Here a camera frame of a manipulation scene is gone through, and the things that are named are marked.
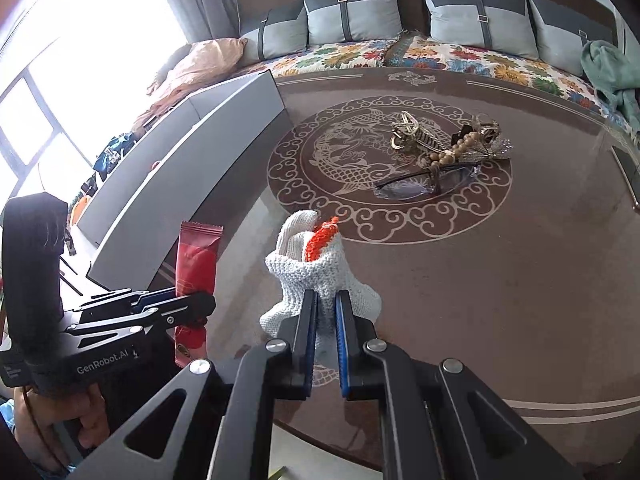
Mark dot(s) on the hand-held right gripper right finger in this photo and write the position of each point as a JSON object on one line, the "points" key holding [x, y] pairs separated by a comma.
{"points": [[342, 355]]}

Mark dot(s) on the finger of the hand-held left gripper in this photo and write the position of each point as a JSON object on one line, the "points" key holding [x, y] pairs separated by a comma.
{"points": [[190, 305], [115, 332]]}

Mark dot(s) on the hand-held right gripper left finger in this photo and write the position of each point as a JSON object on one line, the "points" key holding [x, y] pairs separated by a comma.
{"points": [[310, 350]]}

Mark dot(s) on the red foil packet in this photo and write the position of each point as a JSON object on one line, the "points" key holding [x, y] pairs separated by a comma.
{"points": [[197, 260]]}

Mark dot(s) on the white knit glove orange cuff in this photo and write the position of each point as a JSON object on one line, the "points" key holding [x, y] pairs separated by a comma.
{"points": [[300, 270]]}

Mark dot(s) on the white cardboard box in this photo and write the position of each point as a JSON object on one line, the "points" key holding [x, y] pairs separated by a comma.
{"points": [[200, 175]]}

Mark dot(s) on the gold hair claw clip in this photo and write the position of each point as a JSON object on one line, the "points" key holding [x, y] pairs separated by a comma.
{"points": [[412, 130]]}

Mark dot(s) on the silver rhinestone hair clip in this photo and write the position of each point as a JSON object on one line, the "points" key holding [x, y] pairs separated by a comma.
{"points": [[492, 147]]}

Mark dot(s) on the person's left hand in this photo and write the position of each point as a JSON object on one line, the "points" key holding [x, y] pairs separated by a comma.
{"points": [[60, 410]]}

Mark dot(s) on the blue cloth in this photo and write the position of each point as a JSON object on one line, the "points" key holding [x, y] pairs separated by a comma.
{"points": [[112, 155]]}

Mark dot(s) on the pink blanket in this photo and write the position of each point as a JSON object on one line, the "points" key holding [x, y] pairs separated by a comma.
{"points": [[200, 65]]}

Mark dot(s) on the floral sofa cover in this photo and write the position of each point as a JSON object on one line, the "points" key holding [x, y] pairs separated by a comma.
{"points": [[325, 57], [500, 67]]}

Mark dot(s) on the green cloth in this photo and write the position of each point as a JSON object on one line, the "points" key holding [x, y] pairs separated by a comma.
{"points": [[607, 75]]}

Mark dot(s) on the black window frame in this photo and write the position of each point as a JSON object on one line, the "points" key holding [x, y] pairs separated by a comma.
{"points": [[42, 105]]}

